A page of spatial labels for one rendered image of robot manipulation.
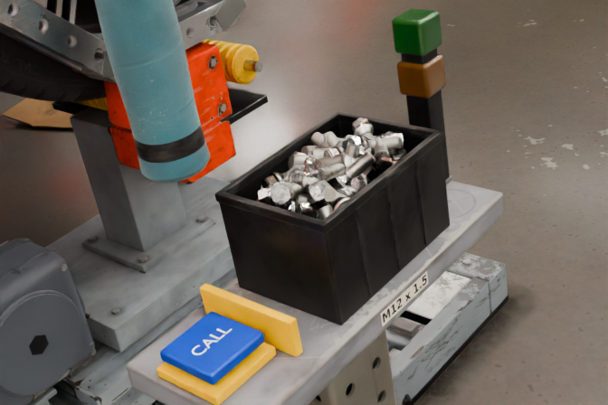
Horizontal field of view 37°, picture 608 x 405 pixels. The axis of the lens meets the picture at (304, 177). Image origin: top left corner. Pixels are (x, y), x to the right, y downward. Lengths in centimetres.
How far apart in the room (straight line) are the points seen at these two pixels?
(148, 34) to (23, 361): 44
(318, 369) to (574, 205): 113
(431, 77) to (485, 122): 124
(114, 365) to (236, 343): 59
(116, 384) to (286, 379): 55
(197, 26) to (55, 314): 43
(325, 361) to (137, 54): 42
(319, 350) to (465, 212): 26
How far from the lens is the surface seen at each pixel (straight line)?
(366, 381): 98
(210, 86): 129
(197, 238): 151
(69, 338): 123
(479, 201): 104
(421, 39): 98
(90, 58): 116
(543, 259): 173
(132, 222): 147
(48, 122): 272
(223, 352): 83
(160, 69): 107
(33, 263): 121
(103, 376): 140
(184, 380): 85
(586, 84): 241
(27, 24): 111
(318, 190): 85
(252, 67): 134
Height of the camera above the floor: 99
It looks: 28 degrees down
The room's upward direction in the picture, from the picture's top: 10 degrees counter-clockwise
